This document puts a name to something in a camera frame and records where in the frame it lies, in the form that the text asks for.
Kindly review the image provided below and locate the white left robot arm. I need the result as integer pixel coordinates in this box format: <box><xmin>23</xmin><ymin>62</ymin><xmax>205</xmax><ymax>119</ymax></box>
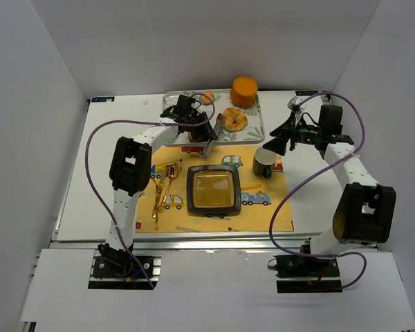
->
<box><xmin>98</xmin><ymin>95</ymin><xmax>242</xmax><ymax>265</ymax></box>

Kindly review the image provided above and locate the orange round cake stack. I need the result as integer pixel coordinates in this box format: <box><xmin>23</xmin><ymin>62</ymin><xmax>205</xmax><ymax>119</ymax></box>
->
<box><xmin>230</xmin><ymin>76</ymin><xmax>258</xmax><ymax>108</ymax></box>

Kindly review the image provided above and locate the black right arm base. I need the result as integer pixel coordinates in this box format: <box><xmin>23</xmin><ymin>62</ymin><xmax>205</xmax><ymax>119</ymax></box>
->
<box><xmin>267</xmin><ymin>244</ymin><xmax>340</xmax><ymax>279</ymax></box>

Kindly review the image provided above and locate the green ceramic mug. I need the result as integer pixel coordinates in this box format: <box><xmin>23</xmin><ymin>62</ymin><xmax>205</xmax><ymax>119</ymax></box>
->
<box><xmin>252</xmin><ymin>147</ymin><xmax>277</xmax><ymax>180</ymax></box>

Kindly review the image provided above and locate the leaf-patterned white tray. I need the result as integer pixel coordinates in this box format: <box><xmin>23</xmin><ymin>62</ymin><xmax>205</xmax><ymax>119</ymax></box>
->
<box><xmin>162</xmin><ymin>89</ymin><xmax>266</xmax><ymax>145</ymax></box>

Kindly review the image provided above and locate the ring-shaped croissant bread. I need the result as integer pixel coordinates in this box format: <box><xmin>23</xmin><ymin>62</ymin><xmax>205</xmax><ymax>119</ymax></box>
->
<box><xmin>223</xmin><ymin>107</ymin><xmax>248</xmax><ymax>132</ymax></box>

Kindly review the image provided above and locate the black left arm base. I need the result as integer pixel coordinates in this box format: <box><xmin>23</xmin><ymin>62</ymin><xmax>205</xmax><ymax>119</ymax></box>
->
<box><xmin>92</xmin><ymin>243</ymin><xmax>155</xmax><ymax>280</ymax></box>

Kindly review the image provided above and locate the small round yellow bun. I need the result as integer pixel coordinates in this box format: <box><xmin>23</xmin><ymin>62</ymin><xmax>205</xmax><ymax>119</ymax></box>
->
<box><xmin>199</xmin><ymin>91</ymin><xmax>215</xmax><ymax>105</ymax></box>

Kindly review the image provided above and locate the golden fork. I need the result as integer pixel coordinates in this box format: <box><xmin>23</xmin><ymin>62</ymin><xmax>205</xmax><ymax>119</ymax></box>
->
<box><xmin>152</xmin><ymin>165</ymin><xmax>172</xmax><ymax>223</ymax></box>

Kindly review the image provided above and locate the yellow car-print placemat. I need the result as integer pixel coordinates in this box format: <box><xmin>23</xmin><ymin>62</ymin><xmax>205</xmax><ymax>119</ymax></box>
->
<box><xmin>136</xmin><ymin>145</ymin><xmax>287</xmax><ymax>233</ymax></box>

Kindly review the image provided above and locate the black square amber plate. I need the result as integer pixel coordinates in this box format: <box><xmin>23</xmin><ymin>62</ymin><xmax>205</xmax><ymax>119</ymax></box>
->
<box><xmin>186</xmin><ymin>165</ymin><xmax>241</xmax><ymax>219</ymax></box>

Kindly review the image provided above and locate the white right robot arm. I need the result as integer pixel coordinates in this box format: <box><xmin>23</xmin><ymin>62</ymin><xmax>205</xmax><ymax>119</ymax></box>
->
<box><xmin>264</xmin><ymin>104</ymin><xmax>396</xmax><ymax>257</ymax></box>

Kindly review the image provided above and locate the golden spoon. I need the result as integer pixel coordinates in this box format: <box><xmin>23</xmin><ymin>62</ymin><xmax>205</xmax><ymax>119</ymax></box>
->
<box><xmin>159</xmin><ymin>163</ymin><xmax>180</xmax><ymax>214</ymax></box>

